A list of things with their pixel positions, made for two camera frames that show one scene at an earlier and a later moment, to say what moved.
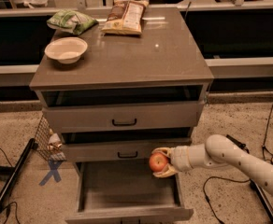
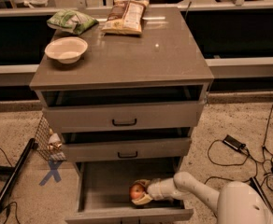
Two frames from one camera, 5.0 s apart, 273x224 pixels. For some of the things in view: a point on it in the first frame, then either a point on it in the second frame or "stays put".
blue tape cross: [54, 165] stays put
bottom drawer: [126, 191] stays put
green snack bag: [72, 21] stays put
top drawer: [90, 117] stays put
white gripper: [180, 160] to [154, 190]
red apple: [157, 161] to [136, 191]
